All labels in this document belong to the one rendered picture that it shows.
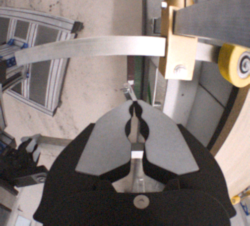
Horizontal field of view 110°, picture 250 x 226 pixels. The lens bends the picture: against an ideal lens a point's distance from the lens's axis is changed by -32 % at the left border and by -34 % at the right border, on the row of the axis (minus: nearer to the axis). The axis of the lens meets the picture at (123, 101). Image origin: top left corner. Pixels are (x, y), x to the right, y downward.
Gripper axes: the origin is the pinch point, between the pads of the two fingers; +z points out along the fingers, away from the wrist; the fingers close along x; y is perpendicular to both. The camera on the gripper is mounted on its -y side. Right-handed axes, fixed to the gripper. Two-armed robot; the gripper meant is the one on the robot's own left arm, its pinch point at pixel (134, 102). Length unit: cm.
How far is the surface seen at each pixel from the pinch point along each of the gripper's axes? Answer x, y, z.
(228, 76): 15.0, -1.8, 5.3
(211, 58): 13.9, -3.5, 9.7
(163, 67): 5.1, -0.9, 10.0
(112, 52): -3.1, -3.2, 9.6
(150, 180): 8.2, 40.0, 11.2
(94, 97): -32, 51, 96
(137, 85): 2.0, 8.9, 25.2
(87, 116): -44, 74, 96
